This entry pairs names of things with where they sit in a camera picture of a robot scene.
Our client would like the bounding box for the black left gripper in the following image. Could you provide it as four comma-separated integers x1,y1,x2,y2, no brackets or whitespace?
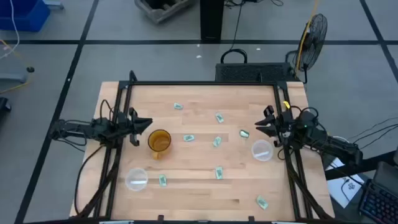
116,107,154,147

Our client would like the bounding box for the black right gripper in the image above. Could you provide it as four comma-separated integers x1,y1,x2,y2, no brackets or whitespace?
254,105,295,147

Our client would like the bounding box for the yellow ceramic mug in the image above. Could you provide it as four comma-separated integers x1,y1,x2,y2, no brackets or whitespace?
147,129,172,161

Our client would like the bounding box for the clear plastic bowl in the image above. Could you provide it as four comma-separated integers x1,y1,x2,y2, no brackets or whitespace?
251,139,274,162
124,167,149,192

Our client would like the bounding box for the black perforated equipment case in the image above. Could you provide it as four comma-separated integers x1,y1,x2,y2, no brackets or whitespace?
214,62,300,83

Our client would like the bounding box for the white paper sheet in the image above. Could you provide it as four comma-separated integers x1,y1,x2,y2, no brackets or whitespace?
325,157,365,209

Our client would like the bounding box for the black floor fan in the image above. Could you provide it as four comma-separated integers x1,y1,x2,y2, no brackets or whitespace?
285,12,329,85

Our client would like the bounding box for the grey moulded tray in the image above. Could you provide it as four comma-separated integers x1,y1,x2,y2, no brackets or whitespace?
134,0,194,25

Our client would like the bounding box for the black upright pillar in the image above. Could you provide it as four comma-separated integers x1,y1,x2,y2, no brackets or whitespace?
200,0,225,43

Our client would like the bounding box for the backlit computer keyboard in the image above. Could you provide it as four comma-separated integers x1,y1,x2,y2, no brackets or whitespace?
357,179,398,224

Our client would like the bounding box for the grey flat floor plate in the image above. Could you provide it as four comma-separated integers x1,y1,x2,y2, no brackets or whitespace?
0,73,28,84

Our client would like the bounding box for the black floor object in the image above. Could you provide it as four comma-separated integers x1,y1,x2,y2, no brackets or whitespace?
0,96,12,113

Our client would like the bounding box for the grey cart foot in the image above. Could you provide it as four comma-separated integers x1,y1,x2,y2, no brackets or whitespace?
43,0,65,10

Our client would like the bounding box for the blue plastic bin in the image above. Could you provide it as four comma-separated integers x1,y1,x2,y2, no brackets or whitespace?
0,0,51,32

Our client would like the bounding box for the black aluminium table frame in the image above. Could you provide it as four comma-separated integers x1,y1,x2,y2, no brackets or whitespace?
70,79,335,224

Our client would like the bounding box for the black looped power cable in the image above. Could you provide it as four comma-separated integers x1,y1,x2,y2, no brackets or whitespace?
220,0,249,65

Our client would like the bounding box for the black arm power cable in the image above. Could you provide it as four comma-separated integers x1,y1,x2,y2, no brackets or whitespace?
73,144,106,216

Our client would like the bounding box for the yellow cable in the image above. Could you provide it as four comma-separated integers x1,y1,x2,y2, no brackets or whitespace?
0,39,32,94
295,0,320,72

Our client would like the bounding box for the white cable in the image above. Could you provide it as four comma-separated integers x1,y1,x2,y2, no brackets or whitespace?
0,0,21,60

